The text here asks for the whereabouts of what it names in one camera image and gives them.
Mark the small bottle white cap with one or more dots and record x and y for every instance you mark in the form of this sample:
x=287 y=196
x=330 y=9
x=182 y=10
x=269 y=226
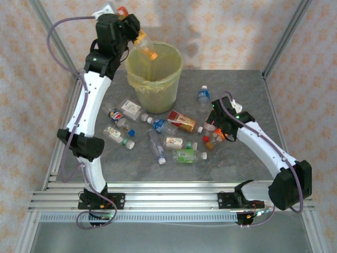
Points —
x=209 y=127

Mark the small clear bottle orange cap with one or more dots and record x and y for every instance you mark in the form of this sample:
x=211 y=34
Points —
x=209 y=145

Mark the clear bottle orange label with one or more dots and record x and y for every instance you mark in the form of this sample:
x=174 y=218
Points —
x=150 y=52

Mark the blue label water bottle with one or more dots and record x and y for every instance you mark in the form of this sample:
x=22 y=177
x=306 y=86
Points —
x=159 y=125
x=204 y=94

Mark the red label tea bottle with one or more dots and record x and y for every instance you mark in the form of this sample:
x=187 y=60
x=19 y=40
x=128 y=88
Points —
x=181 y=121

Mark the green label clear bottle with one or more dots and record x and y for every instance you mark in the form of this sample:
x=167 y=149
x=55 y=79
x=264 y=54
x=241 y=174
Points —
x=184 y=156

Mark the long clear label-free bottle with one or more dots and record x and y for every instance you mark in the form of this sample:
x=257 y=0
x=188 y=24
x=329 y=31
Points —
x=155 y=145

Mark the blue label cola bottle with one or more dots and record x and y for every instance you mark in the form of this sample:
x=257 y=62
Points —
x=115 y=114

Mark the blue bottle cap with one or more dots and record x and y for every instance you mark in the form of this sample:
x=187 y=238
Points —
x=132 y=132

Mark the white label bottle green cap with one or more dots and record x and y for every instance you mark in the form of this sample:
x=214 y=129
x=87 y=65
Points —
x=113 y=132

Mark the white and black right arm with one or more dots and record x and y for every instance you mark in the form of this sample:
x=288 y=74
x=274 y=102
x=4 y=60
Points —
x=263 y=147

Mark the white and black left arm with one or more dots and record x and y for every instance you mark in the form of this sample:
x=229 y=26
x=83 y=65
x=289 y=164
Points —
x=89 y=105

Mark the yellow-green plastic bin liner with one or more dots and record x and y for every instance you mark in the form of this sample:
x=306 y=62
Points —
x=168 y=60

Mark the mesh waste bin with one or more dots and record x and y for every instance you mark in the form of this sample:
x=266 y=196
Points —
x=158 y=102

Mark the white label bottle colourful logo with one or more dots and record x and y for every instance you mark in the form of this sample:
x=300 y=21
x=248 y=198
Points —
x=173 y=142

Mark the square clear bottle white label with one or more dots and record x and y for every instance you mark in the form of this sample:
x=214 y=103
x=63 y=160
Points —
x=130 y=107

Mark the small circuit board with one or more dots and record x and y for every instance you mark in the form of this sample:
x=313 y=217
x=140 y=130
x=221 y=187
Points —
x=259 y=213
x=105 y=216

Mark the grey metal shelf panel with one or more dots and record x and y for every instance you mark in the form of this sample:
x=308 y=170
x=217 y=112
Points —
x=168 y=237

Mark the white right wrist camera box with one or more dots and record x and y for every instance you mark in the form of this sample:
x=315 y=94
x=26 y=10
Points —
x=237 y=106

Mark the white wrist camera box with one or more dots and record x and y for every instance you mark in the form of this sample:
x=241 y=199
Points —
x=237 y=106
x=101 y=11

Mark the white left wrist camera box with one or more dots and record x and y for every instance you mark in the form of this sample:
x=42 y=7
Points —
x=101 y=11

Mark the aluminium frame post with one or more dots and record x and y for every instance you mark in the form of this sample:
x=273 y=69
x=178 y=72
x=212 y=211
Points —
x=285 y=39
x=313 y=232
x=58 y=42
x=26 y=232

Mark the aluminium side rail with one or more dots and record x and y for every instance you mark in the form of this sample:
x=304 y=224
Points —
x=54 y=168
x=273 y=105

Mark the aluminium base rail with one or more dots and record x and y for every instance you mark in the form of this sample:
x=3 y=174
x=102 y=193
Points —
x=171 y=200

